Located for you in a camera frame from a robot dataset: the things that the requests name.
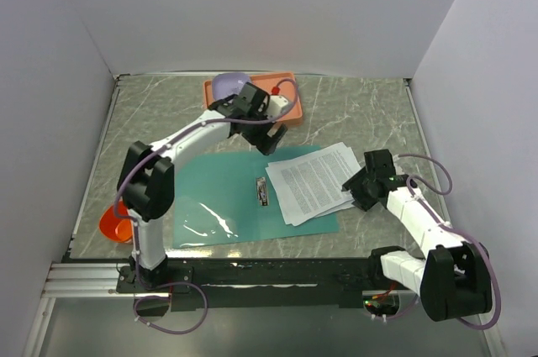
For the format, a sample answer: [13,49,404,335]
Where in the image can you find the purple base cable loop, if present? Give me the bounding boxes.
[133,281,209,336]

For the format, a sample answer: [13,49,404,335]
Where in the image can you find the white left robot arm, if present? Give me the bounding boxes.
[113,82,299,291]

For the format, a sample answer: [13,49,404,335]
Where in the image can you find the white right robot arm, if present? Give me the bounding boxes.
[342,150,500,322]

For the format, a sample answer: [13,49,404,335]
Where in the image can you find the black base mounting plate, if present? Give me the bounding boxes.
[115,256,415,312]

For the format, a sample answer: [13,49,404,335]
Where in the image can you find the lavender square bowl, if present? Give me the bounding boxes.
[211,71,251,100]

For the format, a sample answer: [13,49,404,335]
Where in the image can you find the metal folder clip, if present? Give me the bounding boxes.
[256,176,269,207]

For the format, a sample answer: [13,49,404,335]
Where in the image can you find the teal green file folder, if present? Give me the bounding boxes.
[171,146,339,249]

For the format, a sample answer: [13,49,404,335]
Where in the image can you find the salmon pink tray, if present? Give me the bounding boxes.
[203,71,303,128]

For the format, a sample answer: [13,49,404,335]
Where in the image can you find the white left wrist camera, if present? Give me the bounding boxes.
[265,95,293,120]

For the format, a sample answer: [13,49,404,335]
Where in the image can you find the orange plastic cup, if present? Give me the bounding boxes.
[98,205,133,244]

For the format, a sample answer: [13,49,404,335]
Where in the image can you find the aluminium frame rail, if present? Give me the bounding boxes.
[41,263,124,298]

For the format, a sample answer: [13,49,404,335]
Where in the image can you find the white printed paper sheets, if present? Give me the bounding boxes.
[266,142,361,227]

